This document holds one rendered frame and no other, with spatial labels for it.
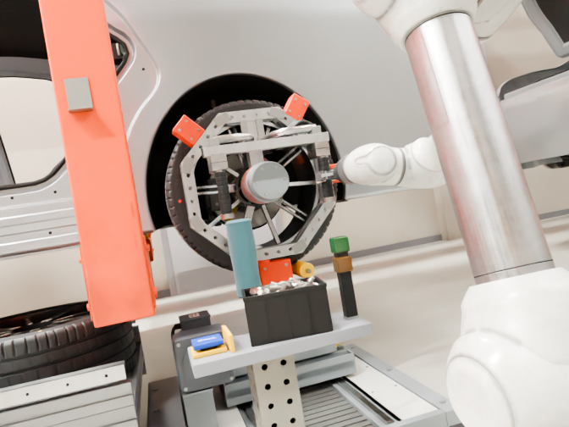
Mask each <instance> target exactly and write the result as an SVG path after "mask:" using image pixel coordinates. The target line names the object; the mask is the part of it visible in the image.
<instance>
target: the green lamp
mask: <svg viewBox="0 0 569 427"><path fill-rule="evenodd" d="M329 245H330V250H331V252H332V253H342V252H349V251H350V246H349V240H348V236H336V237H331V238H329Z"/></svg>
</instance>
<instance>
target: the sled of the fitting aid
mask: <svg viewBox="0 0 569 427"><path fill-rule="evenodd" d="M336 346H337V351H336V352H330V353H326V354H323V355H319V356H316V357H312V358H306V359H302V360H300V361H296V362H295V365H296V374H297V380H298V386H299V388H301V387H304V386H308V385H313V384H317V383H320V382H323V381H326V380H332V379H335V378H339V377H342V376H345V375H348V374H354V373H356V362H355V357H354V353H353V352H351V351H350V350H348V349H346V348H345V347H344V346H341V345H340V344H339V343H337V344H336ZM219 389H220V390H221V392H222V395H223V397H224V400H225V402H226V405H227V407H231V406H234V405H238V404H241V403H244V402H250V401H252V397H251V387H250V382H249V377H248V374H243V375H239V376H235V379H234V380H232V381H231V382H229V383H225V384H222V385H219Z"/></svg>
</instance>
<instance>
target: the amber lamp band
mask: <svg viewBox="0 0 569 427"><path fill-rule="evenodd" d="M332 260H333V266H334V272H336V273H344V272H349V271H352V270H353V266H352V261H351V256H350V255H349V256H344V257H340V258H336V257H333V258H332Z"/></svg>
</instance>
